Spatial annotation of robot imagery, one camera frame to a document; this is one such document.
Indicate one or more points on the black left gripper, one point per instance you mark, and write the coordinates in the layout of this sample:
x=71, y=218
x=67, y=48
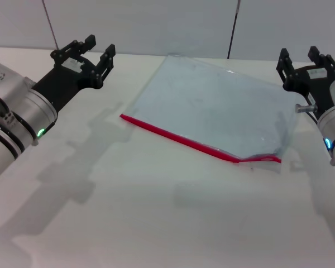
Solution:
x=62, y=83

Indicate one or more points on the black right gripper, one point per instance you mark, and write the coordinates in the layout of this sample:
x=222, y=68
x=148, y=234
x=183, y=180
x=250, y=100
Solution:
x=319, y=89

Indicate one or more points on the clear red-zip document bag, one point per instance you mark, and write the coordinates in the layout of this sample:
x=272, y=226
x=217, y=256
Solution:
x=212, y=106

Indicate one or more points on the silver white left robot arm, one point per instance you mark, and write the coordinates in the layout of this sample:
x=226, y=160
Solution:
x=37, y=111

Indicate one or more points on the silver metal bolt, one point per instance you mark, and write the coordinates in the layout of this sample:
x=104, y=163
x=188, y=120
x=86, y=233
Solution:
x=304, y=107

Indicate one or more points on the thin grey vertical rod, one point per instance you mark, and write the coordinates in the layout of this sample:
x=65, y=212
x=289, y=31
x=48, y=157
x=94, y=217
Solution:
x=50, y=25

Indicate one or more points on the black vertical pole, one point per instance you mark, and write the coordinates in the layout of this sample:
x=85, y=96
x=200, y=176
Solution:
x=232, y=33

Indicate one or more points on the silver vented left wrist box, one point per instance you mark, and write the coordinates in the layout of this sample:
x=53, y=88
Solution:
x=14, y=79

